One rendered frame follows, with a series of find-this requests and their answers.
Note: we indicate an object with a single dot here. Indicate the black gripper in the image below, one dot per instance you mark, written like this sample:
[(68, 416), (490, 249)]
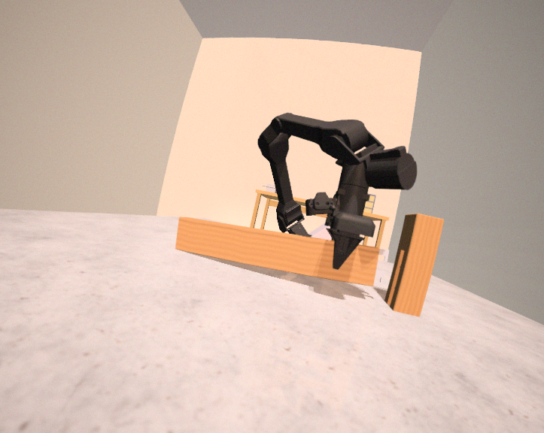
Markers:
[(349, 223)]

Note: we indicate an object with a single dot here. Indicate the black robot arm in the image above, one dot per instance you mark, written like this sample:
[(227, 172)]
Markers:
[(374, 166)]

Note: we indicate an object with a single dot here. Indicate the orange wooden plank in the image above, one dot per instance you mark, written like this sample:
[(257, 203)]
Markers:
[(277, 250)]

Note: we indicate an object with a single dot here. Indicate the wooden post with vertical slot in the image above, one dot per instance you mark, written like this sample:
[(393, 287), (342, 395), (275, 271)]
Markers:
[(413, 265)]

